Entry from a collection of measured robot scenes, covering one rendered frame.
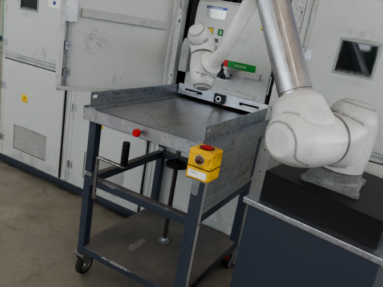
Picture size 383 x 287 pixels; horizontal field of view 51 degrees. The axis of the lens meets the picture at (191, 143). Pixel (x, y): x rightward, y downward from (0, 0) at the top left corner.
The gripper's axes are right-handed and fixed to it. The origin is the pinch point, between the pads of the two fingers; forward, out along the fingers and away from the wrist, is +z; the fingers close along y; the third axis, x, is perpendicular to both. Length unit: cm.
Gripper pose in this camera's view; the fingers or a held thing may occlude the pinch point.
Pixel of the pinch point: (221, 74)
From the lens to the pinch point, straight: 214.0
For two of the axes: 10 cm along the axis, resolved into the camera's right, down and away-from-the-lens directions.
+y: -3.8, 9.0, -1.8
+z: 3.3, 3.2, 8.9
